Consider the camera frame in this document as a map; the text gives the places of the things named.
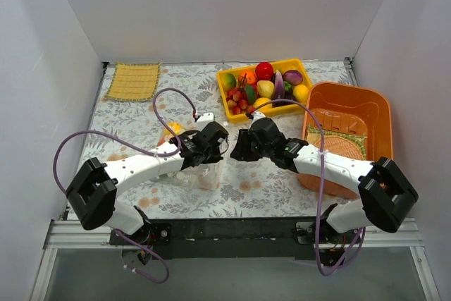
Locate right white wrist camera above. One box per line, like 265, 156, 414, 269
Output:
246, 111, 266, 122

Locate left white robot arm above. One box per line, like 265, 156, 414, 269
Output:
66, 121, 228, 245

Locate fake yellow lemon front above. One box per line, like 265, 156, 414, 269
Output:
253, 97, 273, 109

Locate fake red apple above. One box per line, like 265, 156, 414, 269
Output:
254, 62, 274, 80

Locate yellow woven bamboo mat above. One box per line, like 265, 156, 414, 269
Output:
105, 62, 161, 102

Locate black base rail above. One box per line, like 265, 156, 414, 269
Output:
109, 216, 364, 266

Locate fake purple onion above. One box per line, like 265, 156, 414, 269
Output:
283, 70, 304, 86

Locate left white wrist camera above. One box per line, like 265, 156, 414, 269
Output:
194, 112, 215, 131

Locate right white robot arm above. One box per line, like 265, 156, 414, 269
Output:
230, 118, 419, 243

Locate fake yellow lemon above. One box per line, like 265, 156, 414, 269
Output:
253, 97, 273, 109
292, 85, 309, 104

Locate fake yellow lemon right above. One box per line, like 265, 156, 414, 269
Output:
292, 85, 309, 104

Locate red cherry bunch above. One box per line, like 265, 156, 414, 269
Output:
226, 87, 250, 115

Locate fake orange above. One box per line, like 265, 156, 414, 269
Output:
238, 70, 258, 85

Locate fake purple eggplant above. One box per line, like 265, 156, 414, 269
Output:
273, 70, 285, 99

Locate fake green yellow mango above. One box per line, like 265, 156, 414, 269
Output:
220, 73, 237, 92

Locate green woven mat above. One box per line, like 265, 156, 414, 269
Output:
304, 125, 367, 160

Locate orange plastic basin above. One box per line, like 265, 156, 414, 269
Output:
297, 81, 394, 198

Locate fake yellow pear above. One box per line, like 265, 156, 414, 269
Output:
257, 80, 274, 99

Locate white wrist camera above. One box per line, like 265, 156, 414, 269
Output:
246, 111, 266, 122
194, 112, 215, 131

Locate clear dotted zip bag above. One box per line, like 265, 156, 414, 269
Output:
154, 125, 223, 190

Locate round woven basket tray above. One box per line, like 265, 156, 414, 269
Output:
324, 135, 366, 160

